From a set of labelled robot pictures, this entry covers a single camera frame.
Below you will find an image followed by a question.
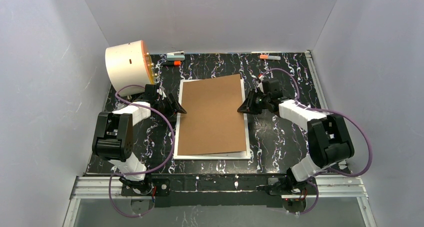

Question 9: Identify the brown cardboard backing board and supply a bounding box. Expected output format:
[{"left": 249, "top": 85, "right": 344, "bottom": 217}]
[{"left": 178, "top": 74, "right": 246, "bottom": 155}]

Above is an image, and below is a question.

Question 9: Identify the white picture frame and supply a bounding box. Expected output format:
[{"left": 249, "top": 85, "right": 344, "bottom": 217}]
[{"left": 173, "top": 79, "right": 252, "bottom": 160}]

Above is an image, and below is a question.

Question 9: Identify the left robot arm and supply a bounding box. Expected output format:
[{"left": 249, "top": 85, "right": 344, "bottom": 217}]
[{"left": 92, "top": 84, "right": 186, "bottom": 192}]

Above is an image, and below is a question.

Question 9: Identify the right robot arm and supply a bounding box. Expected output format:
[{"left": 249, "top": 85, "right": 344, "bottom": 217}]
[{"left": 237, "top": 75, "right": 355, "bottom": 195}]

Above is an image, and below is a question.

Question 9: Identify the black orange marker pen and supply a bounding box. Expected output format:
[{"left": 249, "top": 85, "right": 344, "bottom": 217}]
[{"left": 160, "top": 60, "right": 182, "bottom": 67}]

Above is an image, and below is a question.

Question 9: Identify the orange grey utility knife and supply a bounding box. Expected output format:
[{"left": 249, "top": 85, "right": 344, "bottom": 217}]
[{"left": 259, "top": 54, "right": 281, "bottom": 61}]

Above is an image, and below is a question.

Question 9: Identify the cream cylindrical drum device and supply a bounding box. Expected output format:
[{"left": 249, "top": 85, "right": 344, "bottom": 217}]
[{"left": 104, "top": 40, "right": 155, "bottom": 96}]

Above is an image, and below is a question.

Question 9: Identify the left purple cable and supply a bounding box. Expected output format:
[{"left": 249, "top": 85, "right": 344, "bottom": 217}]
[{"left": 108, "top": 84, "right": 176, "bottom": 218}]

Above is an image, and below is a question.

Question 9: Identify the purple cable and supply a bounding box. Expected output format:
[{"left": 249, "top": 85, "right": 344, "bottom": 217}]
[
  {"left": 108, "top": 84, "right": 176, "bottom": 218},
  {"left": 256, "top": 68, "right": 374, "bottom": 216}
]

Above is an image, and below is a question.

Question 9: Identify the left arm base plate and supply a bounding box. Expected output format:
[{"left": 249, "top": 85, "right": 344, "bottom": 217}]
[{"left": 119, "top": 176, "right": 171, "bottom": 197}]

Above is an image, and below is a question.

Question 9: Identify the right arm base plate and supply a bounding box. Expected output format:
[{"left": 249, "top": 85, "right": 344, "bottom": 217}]
[{"left": 256, "top": 176, "right": 317, "bottom": 197}]

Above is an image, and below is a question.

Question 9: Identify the aluminium rail front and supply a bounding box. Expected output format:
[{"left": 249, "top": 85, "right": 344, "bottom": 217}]
[{"left": 70, "top": 174, "right": 369, "bottom": 199}]

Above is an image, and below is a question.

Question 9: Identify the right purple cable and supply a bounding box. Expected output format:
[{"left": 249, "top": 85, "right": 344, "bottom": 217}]
[{"left": 256, "top": 68, "right": 374, "bottom": 216}]

